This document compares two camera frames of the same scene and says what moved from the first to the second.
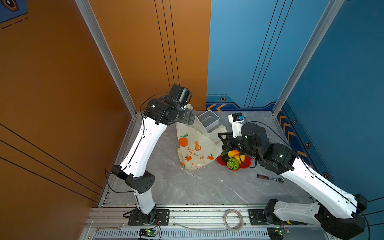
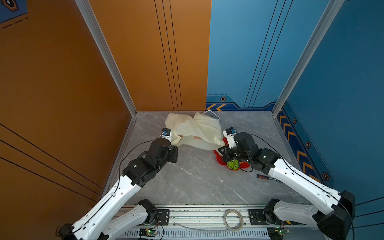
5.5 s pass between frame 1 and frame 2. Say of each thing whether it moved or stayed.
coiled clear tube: stayed
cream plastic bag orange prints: moved
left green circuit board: stayed
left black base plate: stayed
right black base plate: stayed
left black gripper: moved
